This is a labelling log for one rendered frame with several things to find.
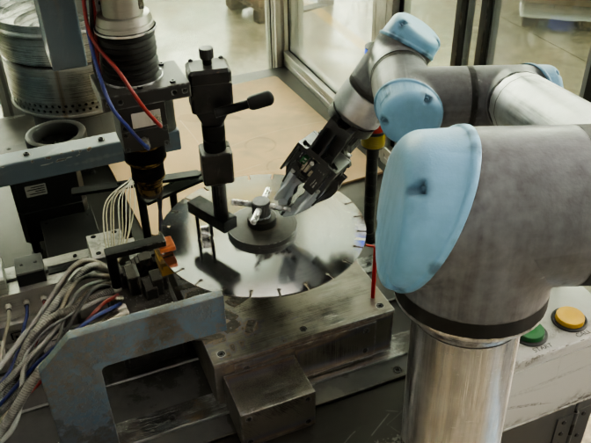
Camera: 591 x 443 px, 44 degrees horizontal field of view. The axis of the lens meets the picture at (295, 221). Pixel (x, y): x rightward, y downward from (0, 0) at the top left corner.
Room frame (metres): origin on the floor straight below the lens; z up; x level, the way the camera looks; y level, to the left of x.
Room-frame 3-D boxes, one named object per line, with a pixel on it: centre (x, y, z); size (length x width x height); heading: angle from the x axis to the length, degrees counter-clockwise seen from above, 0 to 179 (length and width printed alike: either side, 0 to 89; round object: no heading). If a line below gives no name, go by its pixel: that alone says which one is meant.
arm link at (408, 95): (0.81, -0.15, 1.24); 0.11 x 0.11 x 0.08; 0
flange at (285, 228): (0.94, 0.05, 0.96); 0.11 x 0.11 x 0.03
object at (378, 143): (1.17, -0.15, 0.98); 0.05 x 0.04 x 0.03; 22
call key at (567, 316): (0.77, -0.39, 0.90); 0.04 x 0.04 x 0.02
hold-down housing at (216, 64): (0.89, 0.11, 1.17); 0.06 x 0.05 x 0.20; 103
